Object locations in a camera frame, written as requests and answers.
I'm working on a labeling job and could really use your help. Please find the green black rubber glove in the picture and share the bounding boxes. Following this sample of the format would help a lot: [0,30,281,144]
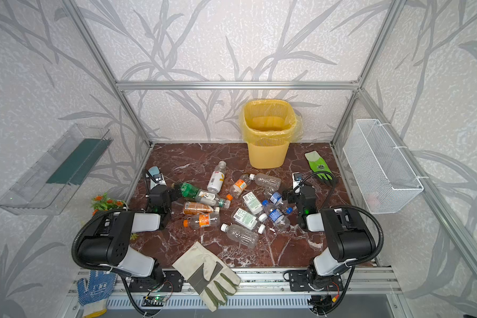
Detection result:
[305,151,336,186]

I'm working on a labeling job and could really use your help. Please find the blue dotted knit glove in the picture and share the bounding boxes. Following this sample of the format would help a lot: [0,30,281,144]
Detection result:
[77,270,117,318]

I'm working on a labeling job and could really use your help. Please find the orange label bottle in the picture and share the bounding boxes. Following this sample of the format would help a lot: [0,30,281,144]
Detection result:
[226,174,252,201]
[183,213,221,229]

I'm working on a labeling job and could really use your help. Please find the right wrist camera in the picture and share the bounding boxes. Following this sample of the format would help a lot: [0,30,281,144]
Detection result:
[292,172,304,189]

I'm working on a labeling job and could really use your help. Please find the clear acrylic wall shelf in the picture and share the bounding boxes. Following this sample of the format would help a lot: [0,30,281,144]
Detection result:
[0,124,113,215]

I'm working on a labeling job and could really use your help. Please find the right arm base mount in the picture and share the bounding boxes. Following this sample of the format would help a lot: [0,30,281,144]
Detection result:
[283,269,343,293]

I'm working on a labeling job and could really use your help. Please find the beige leather work glove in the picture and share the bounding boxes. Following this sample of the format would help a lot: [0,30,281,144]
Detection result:
[173,242,241,312]

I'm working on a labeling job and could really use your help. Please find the clear ribbed bottle front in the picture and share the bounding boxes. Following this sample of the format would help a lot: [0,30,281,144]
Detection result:
[221,223,258,249]

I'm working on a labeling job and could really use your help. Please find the green plastic bottle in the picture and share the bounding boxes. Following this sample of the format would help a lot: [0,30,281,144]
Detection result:
[174,182,200,201]

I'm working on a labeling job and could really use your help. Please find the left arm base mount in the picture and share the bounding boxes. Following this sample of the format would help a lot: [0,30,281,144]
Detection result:
[128,270,184,293]

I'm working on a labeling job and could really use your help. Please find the clear bottle white cap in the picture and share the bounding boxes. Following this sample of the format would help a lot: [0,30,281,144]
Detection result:
[249,173,282,191]

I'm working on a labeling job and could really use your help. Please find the blue label bottle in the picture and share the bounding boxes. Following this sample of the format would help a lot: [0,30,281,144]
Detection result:
[265,189,293,215]
[260,200,290,231]

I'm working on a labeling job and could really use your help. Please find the yellow ribbed plastic bin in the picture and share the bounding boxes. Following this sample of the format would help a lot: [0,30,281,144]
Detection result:
[242,99,298,170]

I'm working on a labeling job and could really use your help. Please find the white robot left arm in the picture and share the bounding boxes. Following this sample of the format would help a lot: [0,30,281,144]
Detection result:
[72,185,178,285]

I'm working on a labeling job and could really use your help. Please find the white wire mesh basket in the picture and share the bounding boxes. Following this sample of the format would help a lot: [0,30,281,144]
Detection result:
[343,119,424,214]

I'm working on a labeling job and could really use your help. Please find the artificial flower plant pot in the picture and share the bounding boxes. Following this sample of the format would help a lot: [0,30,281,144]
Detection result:
[91,193,127,215]

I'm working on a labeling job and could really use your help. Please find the aluminium front rail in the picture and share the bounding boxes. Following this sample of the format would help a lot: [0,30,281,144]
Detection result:
[66,267,401,298]

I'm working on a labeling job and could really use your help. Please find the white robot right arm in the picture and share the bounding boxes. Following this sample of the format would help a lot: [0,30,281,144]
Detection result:
[286,185,384,285]

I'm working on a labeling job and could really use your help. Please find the yellow bin liner bag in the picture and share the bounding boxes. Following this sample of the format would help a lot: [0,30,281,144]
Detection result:
[239,99,303,147]

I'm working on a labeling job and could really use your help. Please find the white yoghurt bottle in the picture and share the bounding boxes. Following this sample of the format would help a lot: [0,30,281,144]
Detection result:
[207,161,227,194]

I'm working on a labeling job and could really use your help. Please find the clear bottle bird label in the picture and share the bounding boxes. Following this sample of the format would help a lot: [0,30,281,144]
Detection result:
[196,189,231,209]

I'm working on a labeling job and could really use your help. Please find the brown coffee bottle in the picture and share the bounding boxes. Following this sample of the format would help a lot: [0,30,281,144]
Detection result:
[182,201,220,215]

